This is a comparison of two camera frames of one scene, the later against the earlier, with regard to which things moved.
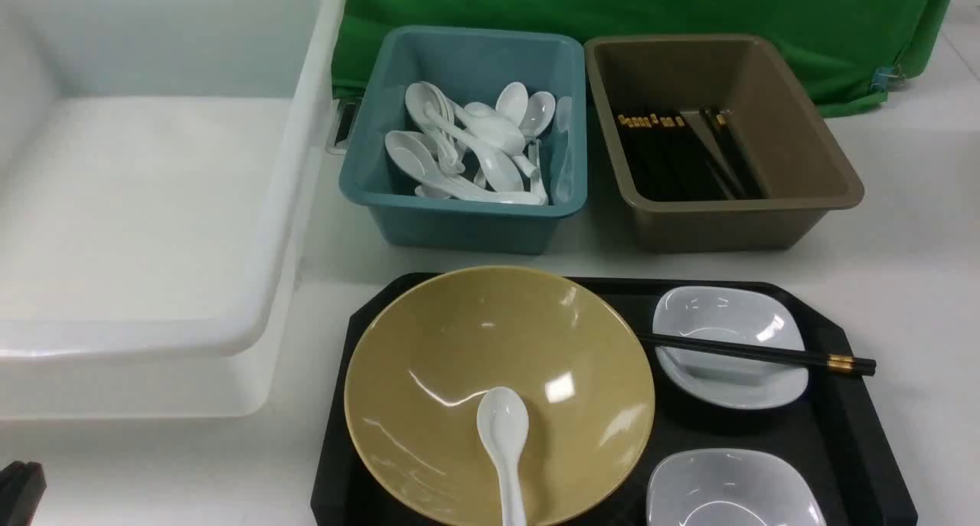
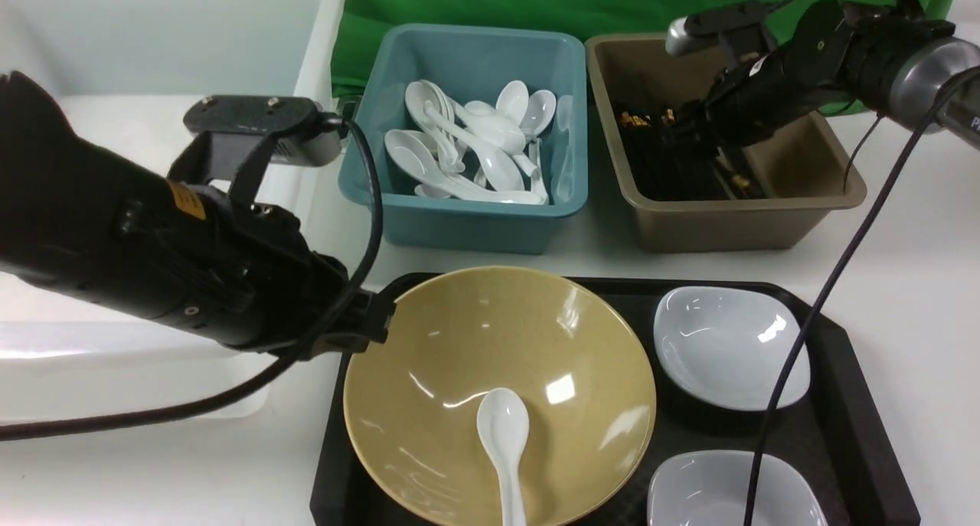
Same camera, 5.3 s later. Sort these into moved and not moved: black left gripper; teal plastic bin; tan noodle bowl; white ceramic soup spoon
Moved: black left gripper
Not moved: teal plastic bin; white ceramic soup spoon; tan noodle bowl
